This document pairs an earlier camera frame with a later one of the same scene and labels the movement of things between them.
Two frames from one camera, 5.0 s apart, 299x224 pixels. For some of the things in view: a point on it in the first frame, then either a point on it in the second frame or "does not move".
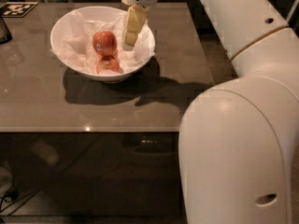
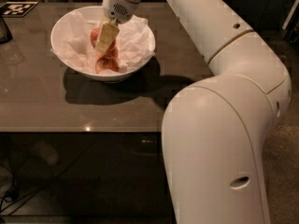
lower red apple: x=107 y=63 does not move
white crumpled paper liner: x=74 y=42 does not move
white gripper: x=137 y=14 → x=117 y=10
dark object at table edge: x=5 y=34 does not move
